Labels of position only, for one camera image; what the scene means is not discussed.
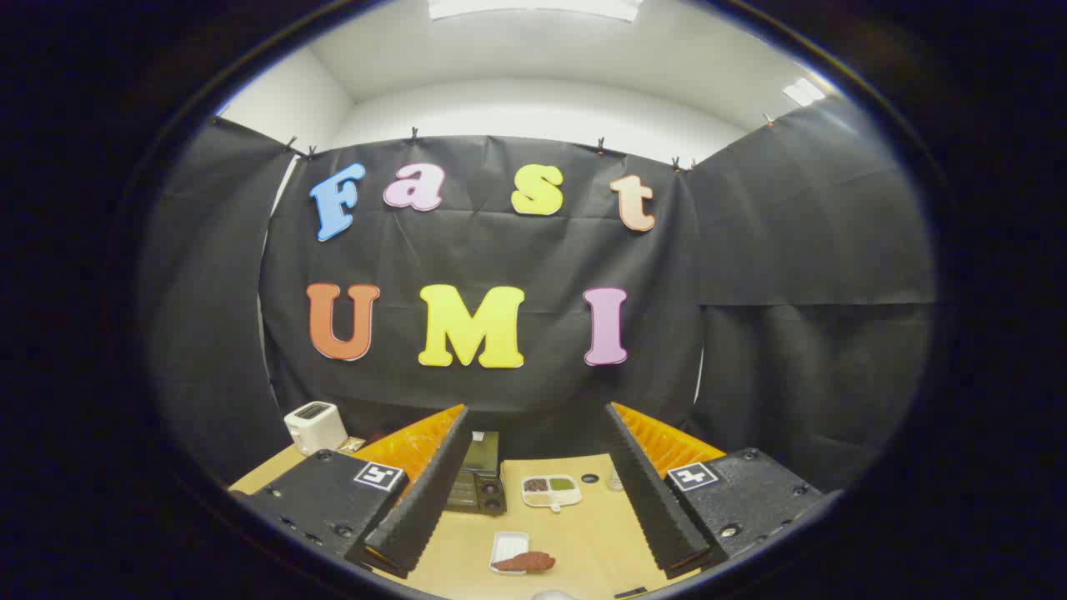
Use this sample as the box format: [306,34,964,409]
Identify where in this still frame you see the white toaster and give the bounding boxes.
[283,402,348,456]

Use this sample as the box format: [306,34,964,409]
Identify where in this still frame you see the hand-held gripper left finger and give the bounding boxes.
[236,404,470,580]

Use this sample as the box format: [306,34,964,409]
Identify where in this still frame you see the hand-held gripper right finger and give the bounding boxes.
[602,402,843,580]

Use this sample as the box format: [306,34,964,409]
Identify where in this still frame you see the white divided plate of beans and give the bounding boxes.
[521,474,583,510]

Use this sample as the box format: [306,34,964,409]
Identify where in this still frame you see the red meat steak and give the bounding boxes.
[492,551,557,573]

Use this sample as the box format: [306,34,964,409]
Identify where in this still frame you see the black toaster oven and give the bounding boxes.
[444,431,508,516]

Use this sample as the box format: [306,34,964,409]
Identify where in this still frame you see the white rectangular tray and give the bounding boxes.
[488,532,530,576]

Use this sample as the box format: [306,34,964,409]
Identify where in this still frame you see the small ceiling light panel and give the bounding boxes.
[782,77,826,107]

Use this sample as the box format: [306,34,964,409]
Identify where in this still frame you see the large ceiling light panel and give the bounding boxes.
[428,0,644,22]

